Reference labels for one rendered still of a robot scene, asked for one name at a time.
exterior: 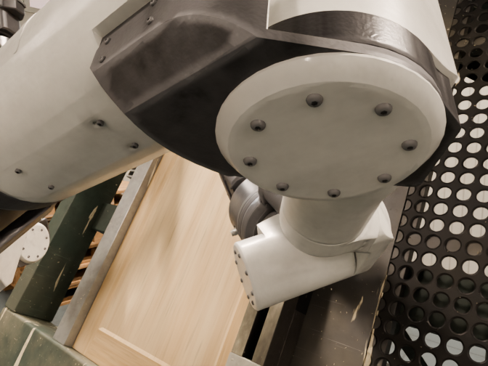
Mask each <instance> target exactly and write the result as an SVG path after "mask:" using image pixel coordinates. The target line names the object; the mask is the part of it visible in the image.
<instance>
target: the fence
mask: <svg viewBox="0 0 488 366"><path fill-rule="evenodd" d="M162 157H163V155H162V156H160V157H157V158H155V159H153V160H150V161H148V162H146V163H143V164H142V165H140V166H137V167H136V169H135V172H134V174H133V176H132V178H131V180H130V182H129V184H128V186H127V188H126V190H125V192H124V194H123V196H122V198H121V200H120V202H119V204H118V206H117V208H116V210H115V212H114V214H113V216H112V219H111V220H110V223H109V224H108V226H107V229H106V230H105V233H104V235H103V236H102V239H101V240H100V242H99V245H98V246H97V249H96V251H95V252H94V255H93V256H92V258H91V261H90V262H89V265H88V267H87V269H86V271H85V273H84V275H83V277H82V279H81V281H80V283H79V285H78V287H77V289H76V291H75V293H74V295H73V297H72V299H71V301H70V303H69V305H68V307H67V309H66V311H65V314H64V316H63V318H62V320H61V322H60V324H59V326H58V328H57V330H56V332H55V334H54V336H53V339H55V340H56V341H58V342H59V343H61V344H62V345H63V346H69V347H73V344H74V342H75V340H76V338H77V336H78V334H79V331H80V329H81V327H82V325H83V323H84V321H85V319H86V316H87V314H88V313H89V310H90V309H91V307H92V304H93V302H94V300H95V298H96V296H97V294H98V292H99V290H100V287H101V285H102V283H103V281H104V279H105V277H106V275H107V272H108V270H109V268H110V266H111V264H112V262H113V260H114V258H115V255H116V254H117V252H118V249H119V248H120V246H121V243H122V241H123V239H124V237H125V235H126V233H127V231H128V228H129V226H130V224H131V222H132V220H133V218H134V215H135V213H136V212H137V209H138V207H139V205H140V203H141V202H142V199H143V197H144V195H145V193H146V191H147V188H148V186H149V184H150V182H151V180H152V178H153V176H154V174H155V171H156V169H157V167H158V165H159V163H160V161H161V159H162Z"/></svg>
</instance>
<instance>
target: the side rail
mask: <svg viewBox="0 0 488 366"><path fill-rule="evenodd" d="M125 174H126V172H124V173H122V174H119V175H117V176H115V177H113V178H111V179H108V180H106V181H104V182H102V183H100V184H97V185H95V186H93V187H90V188H89V189H87V190H84V191H82V192H80V193H78V194H75V195H73V196H71V197H69V198H66V199H64V200H62V201H61V202H60V204H59V205H58V207H57V210H56V211H55V213H54V215H53V217H52V219H51V221H50V222H49V233H50V238H49V247H48V249H47V252H46V253H45V255H44V256H43V257H42V258H41V259H40V260H39V261H37V262H36V263H32V264H29V265H26V267H25V268H24V270H23V273H22V274H21V276H20V278H19V280H18V281H17V284H16V286H15V287H14V289H13V291H12V293H11V294H10V296H9V298H8V300H7V302H6V303H5V307H7V308H8V309H10V310H12V311H13V312H15V313H18V314H23V315H26V316H29V317H35V318H38V319H40V320H46V321H49V322H51V321H52V320H53V319H54V316H55V315H56V313H57V310H58V309H59V307H60V304H61V303H62V300H63V299H64V297H65V294H66V293H67V291H68V288H69V287H70V284H71V283H72V281H73V278H74V277H75V275H76V272H77V271H78V268H79V267H80V265H81V262H82V261H83V259H84V256H85V255H86V252H87V251H88V249H89V246H90V245H91V243H92V240H93V239H94V236H95V235H96V233H97V231H96V230H94V229H92V225H93V223H94V221H95V219H96V218H97V215H98V213H99V211H100V209H101V207H102V205H103V203H109V204H111V203H112V201H113V198H114V197H115V194H116V193H117V190H118V188H119V186H120V184H121V182H122V180H123V178H124V176H125Z"/></svg>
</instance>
